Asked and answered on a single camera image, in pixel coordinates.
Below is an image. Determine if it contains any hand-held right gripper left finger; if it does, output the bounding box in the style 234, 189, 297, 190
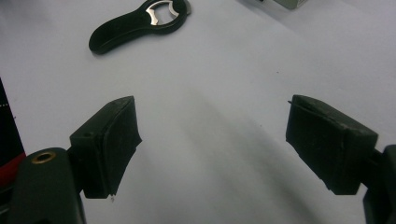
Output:
7, 95, 143, 224

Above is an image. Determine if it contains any black bottle opener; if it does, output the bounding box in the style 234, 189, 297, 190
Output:
88, 0, 192, 56

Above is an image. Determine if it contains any black and red object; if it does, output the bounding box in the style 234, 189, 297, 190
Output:
0, 77, 27, 188

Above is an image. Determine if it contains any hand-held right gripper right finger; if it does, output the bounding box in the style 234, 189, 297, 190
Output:
285, 94, 396, 224

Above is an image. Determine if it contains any grey box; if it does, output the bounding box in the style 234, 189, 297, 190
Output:
257, 0, 309, 10

